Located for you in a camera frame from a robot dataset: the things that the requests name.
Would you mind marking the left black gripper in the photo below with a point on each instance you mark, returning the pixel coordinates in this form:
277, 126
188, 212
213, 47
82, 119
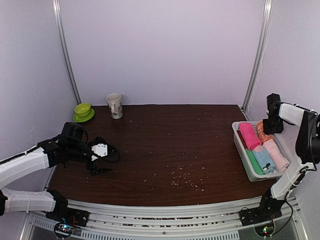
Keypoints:
96, 171

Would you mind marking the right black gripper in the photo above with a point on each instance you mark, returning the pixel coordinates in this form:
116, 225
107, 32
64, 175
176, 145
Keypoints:
267, 129

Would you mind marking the orange patterned towel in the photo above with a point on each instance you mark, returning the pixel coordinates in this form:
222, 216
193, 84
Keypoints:
261, 134

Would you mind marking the pink microfiber towel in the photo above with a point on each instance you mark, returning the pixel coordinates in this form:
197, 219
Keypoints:
249, 135

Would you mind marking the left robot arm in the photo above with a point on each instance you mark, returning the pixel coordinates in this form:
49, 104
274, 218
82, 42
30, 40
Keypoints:
70, 145

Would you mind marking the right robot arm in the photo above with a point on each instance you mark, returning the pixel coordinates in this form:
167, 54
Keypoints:
307, 154

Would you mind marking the red rolled towel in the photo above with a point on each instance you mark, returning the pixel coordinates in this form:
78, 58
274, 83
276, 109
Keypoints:
242, 139

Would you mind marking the blue cartoon rolled towel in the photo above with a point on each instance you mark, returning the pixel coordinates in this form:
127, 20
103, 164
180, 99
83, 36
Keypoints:
264, 160

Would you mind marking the green rolled towel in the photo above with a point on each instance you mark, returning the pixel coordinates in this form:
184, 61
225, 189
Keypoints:
254, 162

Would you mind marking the light pink rolled towel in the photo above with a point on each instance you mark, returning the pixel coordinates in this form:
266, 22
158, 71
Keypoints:
280, 161

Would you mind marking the white plastic basket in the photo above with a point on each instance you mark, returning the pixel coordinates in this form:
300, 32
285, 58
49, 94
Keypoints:
252, 175

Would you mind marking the green plastic plate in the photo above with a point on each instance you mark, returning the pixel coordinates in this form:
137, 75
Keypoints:
82, 119

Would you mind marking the green plastic bowl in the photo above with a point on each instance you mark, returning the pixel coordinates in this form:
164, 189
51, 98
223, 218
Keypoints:
82, 109

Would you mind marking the beige ceramic mug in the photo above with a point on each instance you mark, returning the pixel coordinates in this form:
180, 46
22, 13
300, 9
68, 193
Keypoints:
114, 102

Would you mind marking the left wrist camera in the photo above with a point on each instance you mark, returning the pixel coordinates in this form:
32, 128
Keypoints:
100, 150

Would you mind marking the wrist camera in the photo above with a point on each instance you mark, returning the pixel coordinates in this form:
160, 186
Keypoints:
273, 104
100, 150

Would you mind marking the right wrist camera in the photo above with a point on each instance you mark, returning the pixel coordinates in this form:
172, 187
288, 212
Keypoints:
273, 104

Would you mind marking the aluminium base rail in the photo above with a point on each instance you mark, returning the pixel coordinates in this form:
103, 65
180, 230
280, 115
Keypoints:
217, 221

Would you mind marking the right aluminium frame post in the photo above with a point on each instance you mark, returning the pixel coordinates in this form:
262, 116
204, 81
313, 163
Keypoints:
257, 64

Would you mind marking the aluminium frame post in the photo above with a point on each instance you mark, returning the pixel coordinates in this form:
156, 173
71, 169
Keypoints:
65, 52
257, 64

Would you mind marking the left aluminium frame post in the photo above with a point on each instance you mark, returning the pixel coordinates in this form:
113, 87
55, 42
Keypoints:
65, 52

